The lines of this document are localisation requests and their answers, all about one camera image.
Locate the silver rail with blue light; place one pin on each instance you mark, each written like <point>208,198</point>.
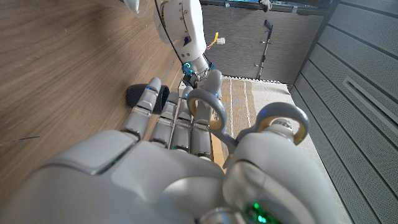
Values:
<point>295,9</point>

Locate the person left gloved hand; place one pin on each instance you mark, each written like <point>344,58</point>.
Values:
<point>265,4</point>

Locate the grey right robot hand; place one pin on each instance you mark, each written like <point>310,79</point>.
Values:
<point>140,186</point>

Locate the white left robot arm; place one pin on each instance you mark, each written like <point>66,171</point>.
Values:
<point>186,28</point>

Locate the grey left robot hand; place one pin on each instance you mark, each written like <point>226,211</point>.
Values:
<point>200,68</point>

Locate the long ceiling slot diffuser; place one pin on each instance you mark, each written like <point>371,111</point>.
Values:
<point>370,98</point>

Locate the navy blue mug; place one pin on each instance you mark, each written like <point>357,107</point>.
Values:
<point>133,95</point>

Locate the beige striped curtain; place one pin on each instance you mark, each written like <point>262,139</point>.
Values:
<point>270,93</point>

